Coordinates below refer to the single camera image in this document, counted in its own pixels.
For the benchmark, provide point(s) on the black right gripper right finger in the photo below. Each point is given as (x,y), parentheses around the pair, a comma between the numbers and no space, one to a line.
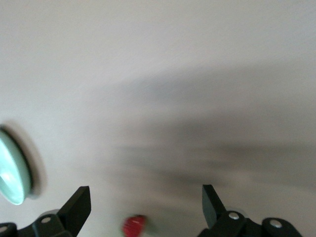
(217,217)

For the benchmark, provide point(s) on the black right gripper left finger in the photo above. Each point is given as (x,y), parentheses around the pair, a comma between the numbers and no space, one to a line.
(69,214)

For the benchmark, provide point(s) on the red strawberry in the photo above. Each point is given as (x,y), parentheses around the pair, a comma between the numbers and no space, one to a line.
(134,224)

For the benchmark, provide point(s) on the pale green round plate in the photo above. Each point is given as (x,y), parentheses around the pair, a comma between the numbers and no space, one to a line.
(10,172)

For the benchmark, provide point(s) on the brown table mat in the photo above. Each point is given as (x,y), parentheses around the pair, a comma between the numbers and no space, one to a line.
(148,74)

